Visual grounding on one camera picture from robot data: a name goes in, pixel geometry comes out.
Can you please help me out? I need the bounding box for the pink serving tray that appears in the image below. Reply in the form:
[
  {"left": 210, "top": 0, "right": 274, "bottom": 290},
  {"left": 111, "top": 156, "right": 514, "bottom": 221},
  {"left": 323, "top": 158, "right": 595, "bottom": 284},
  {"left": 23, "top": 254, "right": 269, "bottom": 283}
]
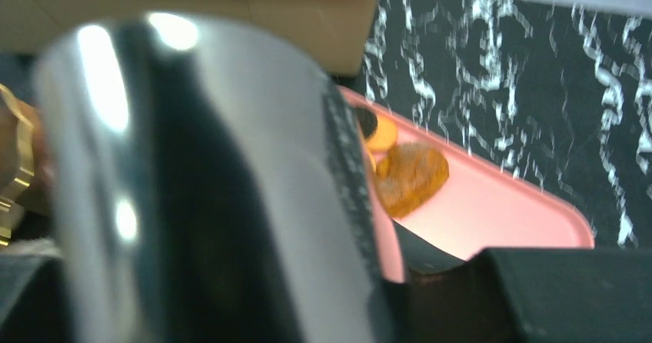
[{"left": 340, "top": 87, "right": 595, "bottom": 274}]

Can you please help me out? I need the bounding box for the metal tongs black handle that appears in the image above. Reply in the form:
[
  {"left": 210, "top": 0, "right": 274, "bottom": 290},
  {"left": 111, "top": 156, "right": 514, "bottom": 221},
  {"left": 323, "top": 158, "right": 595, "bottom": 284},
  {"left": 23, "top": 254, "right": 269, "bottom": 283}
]
[{"left": 34, "top": 12, "right": 408, "bottom": 342}]

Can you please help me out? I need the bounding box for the tan plastic toolbox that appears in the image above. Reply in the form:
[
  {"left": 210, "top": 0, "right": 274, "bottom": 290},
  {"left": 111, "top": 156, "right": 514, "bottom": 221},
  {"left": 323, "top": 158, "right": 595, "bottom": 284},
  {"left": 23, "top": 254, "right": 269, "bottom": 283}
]
[{"left": 1, "top": 0, "right": 378, "bottom": 76}]

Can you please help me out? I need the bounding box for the plain orange biscuit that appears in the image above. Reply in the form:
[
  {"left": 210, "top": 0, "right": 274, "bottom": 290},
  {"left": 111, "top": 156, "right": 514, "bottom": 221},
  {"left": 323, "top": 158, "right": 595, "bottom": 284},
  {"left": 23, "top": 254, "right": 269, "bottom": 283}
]
[{"left": 366, "top": 115, "right": 398, "bottom": 153}]

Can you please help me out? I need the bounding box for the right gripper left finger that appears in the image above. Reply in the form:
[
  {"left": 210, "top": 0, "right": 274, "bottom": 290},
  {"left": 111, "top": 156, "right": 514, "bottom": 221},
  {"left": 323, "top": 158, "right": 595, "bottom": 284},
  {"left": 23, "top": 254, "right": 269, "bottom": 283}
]
[{"left": 1, "top": 255, "right": 72, "bottom": 343}]

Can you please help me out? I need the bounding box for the black sandwich cookie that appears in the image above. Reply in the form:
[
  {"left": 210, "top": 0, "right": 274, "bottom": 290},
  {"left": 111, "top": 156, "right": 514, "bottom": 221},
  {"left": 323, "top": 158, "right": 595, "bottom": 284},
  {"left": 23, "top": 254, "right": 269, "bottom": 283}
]
[{"left": 354, "top": 106, "right": 378, "bottom": 140}]

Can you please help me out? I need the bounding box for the brown bread bun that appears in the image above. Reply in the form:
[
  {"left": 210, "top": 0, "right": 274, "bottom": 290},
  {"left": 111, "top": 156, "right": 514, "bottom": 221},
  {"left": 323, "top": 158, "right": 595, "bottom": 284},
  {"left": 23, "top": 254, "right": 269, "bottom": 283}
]
[{"left": 375, "top": 142, "right": 450, "bottom": 218}]

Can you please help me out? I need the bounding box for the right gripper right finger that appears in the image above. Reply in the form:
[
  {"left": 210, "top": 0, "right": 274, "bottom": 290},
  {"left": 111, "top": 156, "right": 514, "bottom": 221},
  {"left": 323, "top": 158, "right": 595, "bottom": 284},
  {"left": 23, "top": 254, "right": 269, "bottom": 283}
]
[{"left": 395, "top": 225, "right": 651, "bottom": 342}]

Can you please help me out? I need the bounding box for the black three tier cake stand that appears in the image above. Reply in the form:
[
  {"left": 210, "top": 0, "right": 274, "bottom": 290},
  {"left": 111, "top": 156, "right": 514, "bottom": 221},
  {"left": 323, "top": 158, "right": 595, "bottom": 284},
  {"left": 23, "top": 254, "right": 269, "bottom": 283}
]
[{"left": 1, "top": 85, "right": 50, "bottom": 250}]

